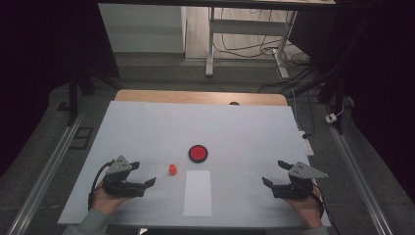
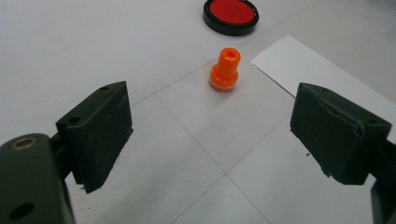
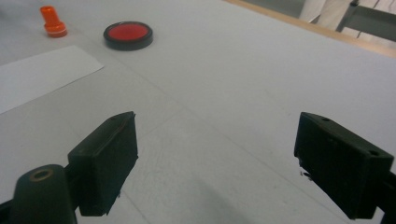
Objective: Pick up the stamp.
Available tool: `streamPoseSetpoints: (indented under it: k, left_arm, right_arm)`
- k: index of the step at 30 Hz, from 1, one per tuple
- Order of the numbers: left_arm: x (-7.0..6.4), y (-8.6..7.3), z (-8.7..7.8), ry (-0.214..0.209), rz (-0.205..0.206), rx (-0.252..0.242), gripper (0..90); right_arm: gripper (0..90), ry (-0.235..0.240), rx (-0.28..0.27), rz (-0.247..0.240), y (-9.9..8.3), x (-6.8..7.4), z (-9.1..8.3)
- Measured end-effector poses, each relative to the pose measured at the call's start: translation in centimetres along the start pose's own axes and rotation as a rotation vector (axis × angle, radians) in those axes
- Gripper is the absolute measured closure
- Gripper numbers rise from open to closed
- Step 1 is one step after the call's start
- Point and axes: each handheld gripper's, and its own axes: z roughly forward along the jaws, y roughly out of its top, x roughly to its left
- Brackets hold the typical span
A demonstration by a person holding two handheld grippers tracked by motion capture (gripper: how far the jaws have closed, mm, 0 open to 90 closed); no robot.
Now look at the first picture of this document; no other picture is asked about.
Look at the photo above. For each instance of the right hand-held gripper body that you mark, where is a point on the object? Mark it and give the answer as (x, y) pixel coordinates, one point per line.
(301, 173)

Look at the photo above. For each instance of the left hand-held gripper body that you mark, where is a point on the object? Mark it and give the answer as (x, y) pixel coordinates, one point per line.
(121, 164)

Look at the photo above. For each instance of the orange stamp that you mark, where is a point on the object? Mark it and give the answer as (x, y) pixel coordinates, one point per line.
(173, 167)

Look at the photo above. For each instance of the round black red ink pad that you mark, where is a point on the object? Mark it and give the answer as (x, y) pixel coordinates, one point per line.
(198, 153)

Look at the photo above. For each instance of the person's right hand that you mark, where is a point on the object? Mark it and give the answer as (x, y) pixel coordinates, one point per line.
(308, 210)

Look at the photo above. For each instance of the person's left hand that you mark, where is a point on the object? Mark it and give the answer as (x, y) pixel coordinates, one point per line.
(106, 202)

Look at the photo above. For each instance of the white power strip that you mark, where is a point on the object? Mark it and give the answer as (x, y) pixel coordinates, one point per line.
(307, 145)

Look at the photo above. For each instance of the small white paper sheet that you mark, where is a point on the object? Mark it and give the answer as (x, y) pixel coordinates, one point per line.
(197, 196)

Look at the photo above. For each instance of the white plug adapter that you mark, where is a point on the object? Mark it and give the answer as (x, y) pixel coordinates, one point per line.
(331, 118)

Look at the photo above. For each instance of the black stand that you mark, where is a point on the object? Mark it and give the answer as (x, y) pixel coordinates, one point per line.
(73, 98)

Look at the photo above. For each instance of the black curtain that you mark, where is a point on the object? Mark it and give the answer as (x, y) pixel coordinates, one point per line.
(385, 81)
(39, 65)

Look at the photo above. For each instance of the white cabinet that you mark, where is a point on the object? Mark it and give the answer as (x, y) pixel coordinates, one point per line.
(143, 29)

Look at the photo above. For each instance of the black rectangular floor frame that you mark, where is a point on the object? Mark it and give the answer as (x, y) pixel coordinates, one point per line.
(81, 138)

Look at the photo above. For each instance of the metal floor rail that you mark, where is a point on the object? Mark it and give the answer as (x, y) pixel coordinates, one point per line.
(49, 169)
(359, 173)

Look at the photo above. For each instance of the white desk frame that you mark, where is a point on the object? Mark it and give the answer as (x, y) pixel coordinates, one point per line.
(244, 26)

